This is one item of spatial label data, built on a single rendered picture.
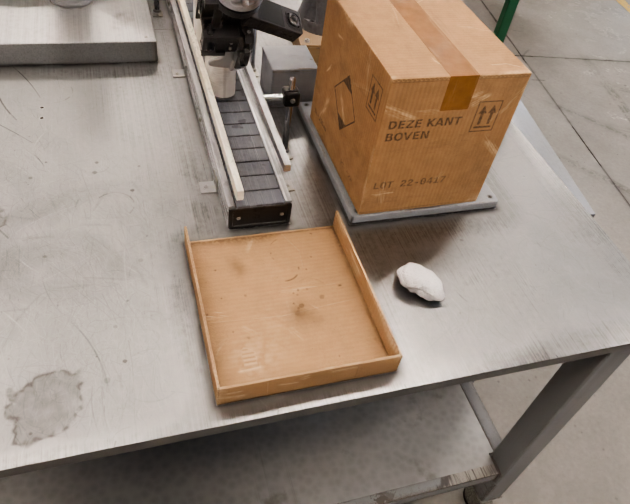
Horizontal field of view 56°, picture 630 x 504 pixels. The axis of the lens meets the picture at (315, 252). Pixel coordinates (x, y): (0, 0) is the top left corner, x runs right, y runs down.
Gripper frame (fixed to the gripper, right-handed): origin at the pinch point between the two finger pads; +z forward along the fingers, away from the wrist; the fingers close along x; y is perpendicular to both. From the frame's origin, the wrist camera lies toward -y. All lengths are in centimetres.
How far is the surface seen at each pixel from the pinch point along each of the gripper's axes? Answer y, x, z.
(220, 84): 1.4, -1.1, 9.7
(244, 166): 0.9, 18.8, 2.2
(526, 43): -216, -110, 178
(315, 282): -5.8, 42.2, -6.0
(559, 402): -56, 70, 10
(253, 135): -2.7, 11.1, 6.9
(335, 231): -12.5, 33.1, -0.9
